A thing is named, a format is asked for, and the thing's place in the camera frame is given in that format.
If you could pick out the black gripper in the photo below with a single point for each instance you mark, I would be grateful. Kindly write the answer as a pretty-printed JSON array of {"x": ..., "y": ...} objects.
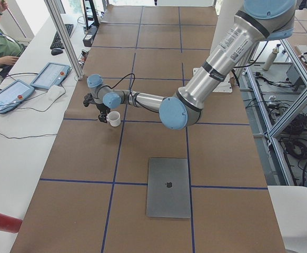
[{"x": 100, "y": 108}]

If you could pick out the white plastic cup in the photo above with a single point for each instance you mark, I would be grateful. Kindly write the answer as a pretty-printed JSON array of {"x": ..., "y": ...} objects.
[{"x": 114, "y": 118}]

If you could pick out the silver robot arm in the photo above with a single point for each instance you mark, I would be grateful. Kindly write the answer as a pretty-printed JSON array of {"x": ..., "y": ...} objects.
[{"x": 255, "y": 21}]

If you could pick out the silver closed laptop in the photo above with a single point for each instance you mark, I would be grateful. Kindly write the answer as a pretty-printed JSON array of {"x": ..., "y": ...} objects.
[{"x": 168, "y": 191}]

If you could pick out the white cloth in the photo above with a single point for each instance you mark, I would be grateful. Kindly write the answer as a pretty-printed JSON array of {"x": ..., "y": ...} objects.
[{"x": 55, "y": 92}]

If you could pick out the blue teach pendant far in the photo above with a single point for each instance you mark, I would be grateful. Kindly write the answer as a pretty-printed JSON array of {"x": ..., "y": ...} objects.
[{"x": 51, "y": 74}]

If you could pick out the blue teach pendant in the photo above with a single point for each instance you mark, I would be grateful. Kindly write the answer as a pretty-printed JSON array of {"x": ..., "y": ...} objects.
[
  {"x": 14, "y": 94},
  {"x": 51, "y": 74}
]

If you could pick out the black desktop box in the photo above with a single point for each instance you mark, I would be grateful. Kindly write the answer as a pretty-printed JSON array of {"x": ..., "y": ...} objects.
[{"x": 90, "y": 36}]

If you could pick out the black computer mouse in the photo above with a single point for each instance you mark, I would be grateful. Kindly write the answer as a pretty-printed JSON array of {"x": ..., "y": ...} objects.
[{"x": 56, "y": 51}]

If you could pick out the blue teach pendant near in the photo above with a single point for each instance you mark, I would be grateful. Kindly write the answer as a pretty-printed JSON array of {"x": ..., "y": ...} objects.
[{"x": 14, "y": 94}]

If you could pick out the red water bottle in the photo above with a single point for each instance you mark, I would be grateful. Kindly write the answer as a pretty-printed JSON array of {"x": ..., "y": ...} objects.
[{"x": 9, "y": 224}]

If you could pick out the white metal bottle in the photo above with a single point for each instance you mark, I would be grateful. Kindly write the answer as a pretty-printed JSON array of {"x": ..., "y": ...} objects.
[{"x": 270, "y": 60}]

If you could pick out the white chair back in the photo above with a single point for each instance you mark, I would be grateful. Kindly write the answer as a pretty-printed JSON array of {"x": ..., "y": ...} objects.
[{"x": 290, "y": 206}]

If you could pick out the aluminium frame post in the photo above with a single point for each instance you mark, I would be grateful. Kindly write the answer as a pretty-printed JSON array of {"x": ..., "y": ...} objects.
[{"x": 60, "y": 27}]

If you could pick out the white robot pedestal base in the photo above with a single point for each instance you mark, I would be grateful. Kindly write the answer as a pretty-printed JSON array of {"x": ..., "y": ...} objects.
[{"x": 227, "y": 38}]

